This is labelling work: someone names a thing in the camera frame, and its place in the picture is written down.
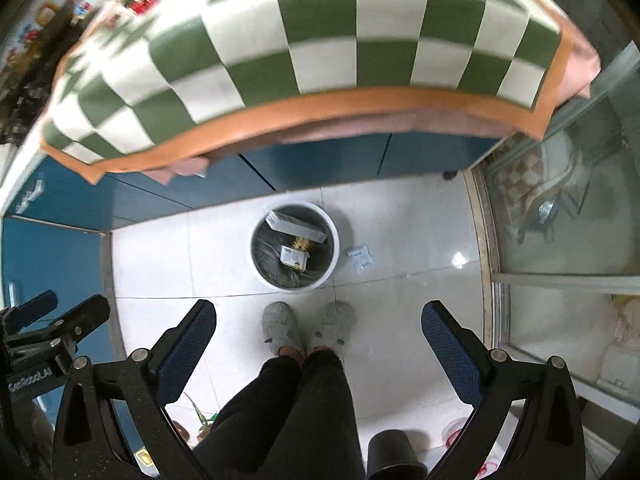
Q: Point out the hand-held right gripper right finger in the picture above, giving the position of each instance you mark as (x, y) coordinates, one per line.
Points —
(450, 355)

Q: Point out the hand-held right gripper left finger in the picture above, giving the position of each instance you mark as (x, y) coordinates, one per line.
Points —
(185, 352)

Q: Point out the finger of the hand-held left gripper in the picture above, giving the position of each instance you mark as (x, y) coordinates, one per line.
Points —
(85, 316)
(35, 306)

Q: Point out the white plastic packet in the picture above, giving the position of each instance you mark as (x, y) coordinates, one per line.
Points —
(361, 259)

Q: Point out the white round trash bin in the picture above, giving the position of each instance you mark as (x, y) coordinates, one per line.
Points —
(333, 260)

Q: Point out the green plant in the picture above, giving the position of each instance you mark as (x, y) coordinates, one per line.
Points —
(202, 419)

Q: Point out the red white round container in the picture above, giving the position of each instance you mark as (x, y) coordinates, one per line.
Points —
(455, 432)

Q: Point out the grey fluffy slipper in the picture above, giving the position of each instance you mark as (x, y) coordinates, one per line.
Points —
(334, 325)
(282, 325)

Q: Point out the black cup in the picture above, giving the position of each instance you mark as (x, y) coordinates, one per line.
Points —
(395, 455)

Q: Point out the grey bin liner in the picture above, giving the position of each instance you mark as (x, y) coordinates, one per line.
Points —
(266, 256)

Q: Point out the person's black trousers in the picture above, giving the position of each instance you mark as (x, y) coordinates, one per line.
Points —
(290, 425)

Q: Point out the glass sliding door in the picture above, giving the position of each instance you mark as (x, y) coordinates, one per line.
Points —
(550, 255)

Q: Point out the small white yellow box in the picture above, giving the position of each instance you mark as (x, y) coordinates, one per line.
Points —
(294, 258)

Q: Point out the yellow crumpled wrapper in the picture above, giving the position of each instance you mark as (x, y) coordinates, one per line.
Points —
(302, 244)

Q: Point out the long white carton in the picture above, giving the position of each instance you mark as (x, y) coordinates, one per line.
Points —
(295, 225)

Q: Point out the white plastic container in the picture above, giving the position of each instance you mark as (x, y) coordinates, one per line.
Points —
(622, 360)

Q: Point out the small black object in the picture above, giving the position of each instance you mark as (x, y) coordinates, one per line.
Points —
(450, 175)

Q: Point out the dark clutter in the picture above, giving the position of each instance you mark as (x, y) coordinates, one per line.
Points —
(25, 97)

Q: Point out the blue cabinet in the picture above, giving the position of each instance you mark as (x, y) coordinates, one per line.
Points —
(325, 162)

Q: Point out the green white checkered tablecloth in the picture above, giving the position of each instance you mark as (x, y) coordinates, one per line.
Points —
(320, 25)

